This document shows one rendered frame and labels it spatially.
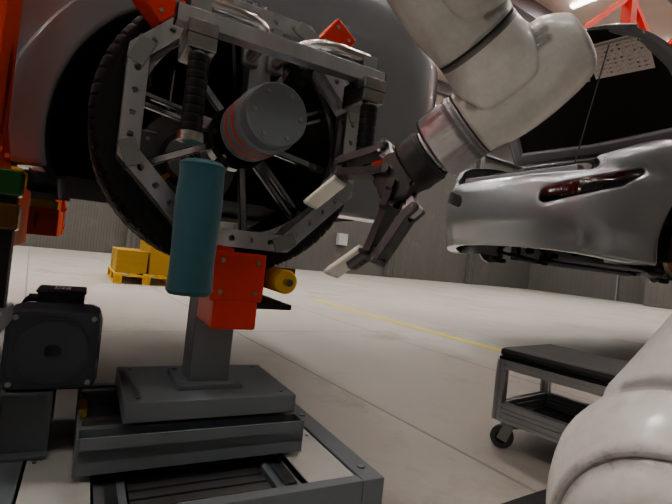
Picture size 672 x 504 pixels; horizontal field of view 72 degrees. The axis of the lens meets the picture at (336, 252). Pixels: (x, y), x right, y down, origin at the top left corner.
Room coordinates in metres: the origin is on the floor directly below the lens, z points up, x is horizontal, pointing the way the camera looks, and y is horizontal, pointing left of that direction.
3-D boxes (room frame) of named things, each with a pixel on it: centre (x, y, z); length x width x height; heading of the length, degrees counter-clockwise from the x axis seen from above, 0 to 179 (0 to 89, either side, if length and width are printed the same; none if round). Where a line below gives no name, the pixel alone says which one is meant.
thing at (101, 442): (1.19, 0.34, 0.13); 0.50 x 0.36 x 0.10; 118
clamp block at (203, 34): (0.79, 0.28, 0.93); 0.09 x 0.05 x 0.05; 28
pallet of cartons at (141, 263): (5.88, 2.45, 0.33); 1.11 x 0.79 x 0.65; 35
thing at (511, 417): (1.52, -0.85, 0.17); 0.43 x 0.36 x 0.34; 39
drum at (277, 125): (0.99, 0.19, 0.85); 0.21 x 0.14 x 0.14; 28
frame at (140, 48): (1.06, 0.23, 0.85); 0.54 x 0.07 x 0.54; 118
